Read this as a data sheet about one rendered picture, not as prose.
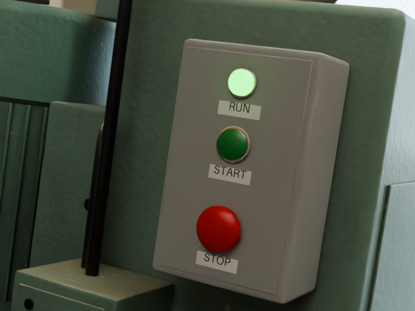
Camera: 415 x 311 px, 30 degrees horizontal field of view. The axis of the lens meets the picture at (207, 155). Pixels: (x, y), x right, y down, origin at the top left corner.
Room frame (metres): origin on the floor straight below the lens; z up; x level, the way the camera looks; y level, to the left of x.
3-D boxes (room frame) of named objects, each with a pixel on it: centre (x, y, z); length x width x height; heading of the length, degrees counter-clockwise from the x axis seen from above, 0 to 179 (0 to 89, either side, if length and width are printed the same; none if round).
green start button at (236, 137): (0.50, -0.01, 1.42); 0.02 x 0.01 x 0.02; 63
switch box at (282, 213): (0.53, -0.03, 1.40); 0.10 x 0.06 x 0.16; 63
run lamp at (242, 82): (0.50, -0.01, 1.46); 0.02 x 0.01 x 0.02; 63
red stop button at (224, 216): (0.49, -0.01, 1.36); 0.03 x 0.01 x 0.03; 63
